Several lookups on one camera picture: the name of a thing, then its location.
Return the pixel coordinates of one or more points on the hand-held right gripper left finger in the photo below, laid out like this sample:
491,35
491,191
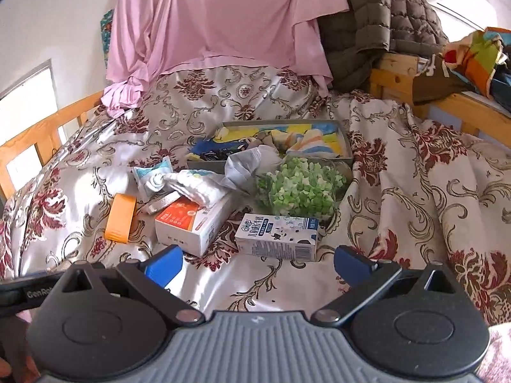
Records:
163,265

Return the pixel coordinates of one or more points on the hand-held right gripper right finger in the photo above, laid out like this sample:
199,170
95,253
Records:
351,265

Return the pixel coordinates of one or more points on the white grey patterned band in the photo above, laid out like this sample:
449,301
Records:
159,204

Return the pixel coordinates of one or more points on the orange plastic case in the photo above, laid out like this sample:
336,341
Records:
119,219

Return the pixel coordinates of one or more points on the grey white sock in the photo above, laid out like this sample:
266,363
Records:
195,187

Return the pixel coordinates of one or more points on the grey tray with cartoon print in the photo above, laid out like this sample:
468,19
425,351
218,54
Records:
207,164

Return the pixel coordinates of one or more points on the light grey cloth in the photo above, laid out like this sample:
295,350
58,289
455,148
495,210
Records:
243,165

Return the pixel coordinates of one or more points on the person's left hand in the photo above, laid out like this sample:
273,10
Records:
6,371

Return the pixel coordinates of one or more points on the orange white cardboard box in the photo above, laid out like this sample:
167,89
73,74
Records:
187,223

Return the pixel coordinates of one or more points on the white blue milk carton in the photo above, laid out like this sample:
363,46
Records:
275,243

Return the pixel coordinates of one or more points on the blue white striped packet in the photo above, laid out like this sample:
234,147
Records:
149,177

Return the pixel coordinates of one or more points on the bag of green cubes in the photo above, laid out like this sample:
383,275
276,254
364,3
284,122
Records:
303,187

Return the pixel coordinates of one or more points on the floral satin bedspread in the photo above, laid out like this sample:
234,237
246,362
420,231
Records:
399,175

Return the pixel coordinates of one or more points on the dark blue sock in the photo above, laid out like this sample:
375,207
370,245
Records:
207,147

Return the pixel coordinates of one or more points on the pink fluffy blanket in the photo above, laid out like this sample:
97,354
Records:
501,351

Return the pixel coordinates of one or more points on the dark brown printed cloth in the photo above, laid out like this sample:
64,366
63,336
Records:
439,83

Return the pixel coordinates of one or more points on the white window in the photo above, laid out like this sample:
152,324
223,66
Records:
24,83

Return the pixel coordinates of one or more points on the colourful patchwork cloth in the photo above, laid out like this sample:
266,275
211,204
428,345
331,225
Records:
475,56

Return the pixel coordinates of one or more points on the olive quilted jacket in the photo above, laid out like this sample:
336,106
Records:
371,20

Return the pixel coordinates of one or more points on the pink hanging sheet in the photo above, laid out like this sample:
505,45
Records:
223,20

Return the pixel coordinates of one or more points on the wooden bed rail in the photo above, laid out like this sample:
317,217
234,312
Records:
36,135

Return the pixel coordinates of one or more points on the wooden bunk frame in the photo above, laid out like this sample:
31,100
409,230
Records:
393,75

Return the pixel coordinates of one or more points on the colourful wall poster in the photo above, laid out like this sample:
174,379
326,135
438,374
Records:
106,36

